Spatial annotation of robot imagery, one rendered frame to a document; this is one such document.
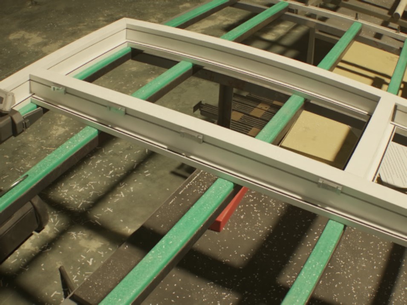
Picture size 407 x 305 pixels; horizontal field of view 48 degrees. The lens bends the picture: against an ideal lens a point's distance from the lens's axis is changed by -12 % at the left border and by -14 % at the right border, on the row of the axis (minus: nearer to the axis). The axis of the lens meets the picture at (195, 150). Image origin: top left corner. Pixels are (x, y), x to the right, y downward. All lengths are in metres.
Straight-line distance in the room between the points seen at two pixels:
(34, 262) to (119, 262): 0.90
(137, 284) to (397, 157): 1.05
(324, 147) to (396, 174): 0.26
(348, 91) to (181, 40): 0.51
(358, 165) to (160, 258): 0.42
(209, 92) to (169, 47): 1.66
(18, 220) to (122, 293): 1.26
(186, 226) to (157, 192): 1.45
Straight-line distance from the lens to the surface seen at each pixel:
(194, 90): 3.16
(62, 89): 1.21
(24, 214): 2.02
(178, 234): 0.88
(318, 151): 1.54
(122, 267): 1.20
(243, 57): 1.39
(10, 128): 1.08
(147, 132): 1.09
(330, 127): 1.68
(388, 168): 1.55
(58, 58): 1.37
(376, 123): 1.15
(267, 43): 3.98
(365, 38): 2.04
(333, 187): 0.92
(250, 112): 2.31
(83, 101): 1.18
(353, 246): 1.32
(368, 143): 1.06
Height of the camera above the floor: 1.47
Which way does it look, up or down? 34 degrees down
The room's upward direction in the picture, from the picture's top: 3 degrees clockwise
